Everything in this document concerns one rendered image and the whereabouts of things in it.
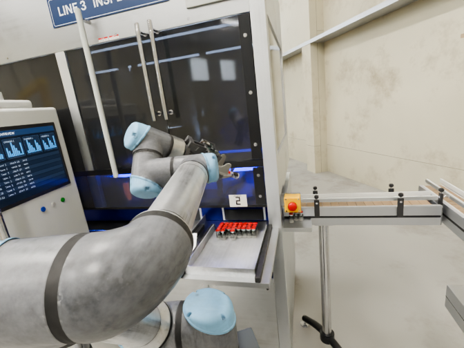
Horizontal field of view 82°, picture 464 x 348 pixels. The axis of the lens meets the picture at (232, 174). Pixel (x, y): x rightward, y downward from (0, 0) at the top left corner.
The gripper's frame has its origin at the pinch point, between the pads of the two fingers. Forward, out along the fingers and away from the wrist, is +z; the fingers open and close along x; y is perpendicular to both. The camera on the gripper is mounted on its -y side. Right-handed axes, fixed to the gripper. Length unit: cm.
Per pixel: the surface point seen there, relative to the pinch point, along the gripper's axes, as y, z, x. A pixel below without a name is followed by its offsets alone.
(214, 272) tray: -28.7, 7.2, -19.4
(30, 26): -17, -63, 105
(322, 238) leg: -13, 72, -10
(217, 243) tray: -33.8, 20.5, -1.6
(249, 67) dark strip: 30.5, 7.0, 36.0
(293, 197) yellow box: -0.5, 41.5, 0.2
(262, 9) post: 50, 1, 42
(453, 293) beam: 10, 101, -55
